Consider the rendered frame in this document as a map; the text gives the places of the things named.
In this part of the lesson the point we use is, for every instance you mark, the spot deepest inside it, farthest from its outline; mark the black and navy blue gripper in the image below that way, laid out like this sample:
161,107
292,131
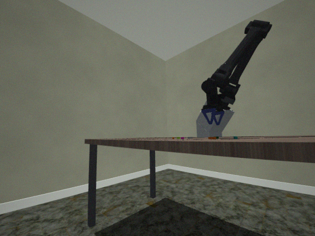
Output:
215,109

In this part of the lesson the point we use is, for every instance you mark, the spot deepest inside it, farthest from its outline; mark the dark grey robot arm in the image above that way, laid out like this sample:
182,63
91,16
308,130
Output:
256,31

